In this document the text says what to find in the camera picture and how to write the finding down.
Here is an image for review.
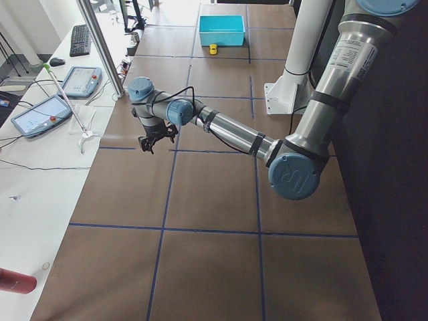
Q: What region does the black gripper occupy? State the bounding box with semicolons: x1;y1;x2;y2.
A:
138;122;177;154

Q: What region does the aluminium frame post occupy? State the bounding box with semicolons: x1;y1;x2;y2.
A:
76;0;125;99

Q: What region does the teach pendant tablet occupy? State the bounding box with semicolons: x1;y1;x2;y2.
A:
11;95;72;138
61;66;102;99

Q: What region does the black computer mouse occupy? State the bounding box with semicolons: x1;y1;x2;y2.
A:
49;58;66;67

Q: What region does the black keyboard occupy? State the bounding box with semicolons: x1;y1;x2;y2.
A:
70;24;91;57

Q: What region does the turquoise plastic bin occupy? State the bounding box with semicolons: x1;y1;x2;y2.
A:
199;15;245;46

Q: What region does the far teach pendant tablet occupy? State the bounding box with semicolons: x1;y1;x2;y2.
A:
61;66;102;99

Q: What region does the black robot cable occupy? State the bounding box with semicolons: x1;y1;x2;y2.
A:
132;86;268;158

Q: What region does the white side table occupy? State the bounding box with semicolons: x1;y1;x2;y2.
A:
0;13;141;321

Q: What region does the metal cup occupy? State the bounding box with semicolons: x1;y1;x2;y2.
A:
130;32;140;43

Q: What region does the red cylinder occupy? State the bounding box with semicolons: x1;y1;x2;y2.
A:
0;268;37;294

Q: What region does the reacher grabber stick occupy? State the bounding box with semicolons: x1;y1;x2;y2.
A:
43;64;100;154

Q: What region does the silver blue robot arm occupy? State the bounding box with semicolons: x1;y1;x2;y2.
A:
128;1;417;200

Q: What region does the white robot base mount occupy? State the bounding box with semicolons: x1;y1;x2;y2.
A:
264;0;333;114

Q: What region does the yellow beetle toy car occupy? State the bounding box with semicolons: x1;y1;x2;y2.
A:
209;43;217;56

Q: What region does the near teach pendant tablet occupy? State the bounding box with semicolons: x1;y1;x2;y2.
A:
11;95;72;138

